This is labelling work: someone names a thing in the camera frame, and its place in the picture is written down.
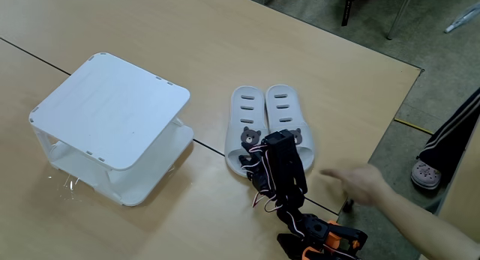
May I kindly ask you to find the person's hand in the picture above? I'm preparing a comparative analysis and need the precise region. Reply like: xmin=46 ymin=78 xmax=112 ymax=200
xmin=320 ymin=164 xmax=389 ymax=208

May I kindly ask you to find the person's pale clog shoe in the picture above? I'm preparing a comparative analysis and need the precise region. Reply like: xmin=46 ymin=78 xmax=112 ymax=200
xmin=410 ymin=159 xmax=443 ymax=190

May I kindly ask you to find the grey metal leg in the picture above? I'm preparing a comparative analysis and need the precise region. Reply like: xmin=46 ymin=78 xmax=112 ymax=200
xmin=385 ymin=0 xmax=416 ymax=40

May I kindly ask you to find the yellow floor cable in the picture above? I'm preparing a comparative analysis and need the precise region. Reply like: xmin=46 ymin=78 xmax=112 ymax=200
xmin=393 ymin=117 xmax=435 ymax=136

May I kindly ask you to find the white bear slipper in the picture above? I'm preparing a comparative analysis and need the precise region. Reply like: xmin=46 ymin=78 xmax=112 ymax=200
xmin=265 ymin=84 xmax=316 ymax=173
xmin=223 ymin=85 xmax=269 ymax=178

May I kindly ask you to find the white open-sided box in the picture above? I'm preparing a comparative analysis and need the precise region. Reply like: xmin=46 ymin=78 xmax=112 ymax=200
xmin=28 ymin=52 xmax=195 ymax=208

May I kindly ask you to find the person's leg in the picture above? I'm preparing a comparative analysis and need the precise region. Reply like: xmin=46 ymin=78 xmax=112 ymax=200
xmin=416 ymin=87 xmax=480 ymax=186

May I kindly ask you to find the white object on floor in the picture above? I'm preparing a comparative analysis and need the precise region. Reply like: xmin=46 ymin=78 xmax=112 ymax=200
xmin=444 ymin=1 xmax=480 ymax=34

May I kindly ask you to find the black chair leg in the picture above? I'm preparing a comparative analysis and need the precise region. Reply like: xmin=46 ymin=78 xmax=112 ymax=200
xmin=339 ymin=0 xmax=383 ymax=28

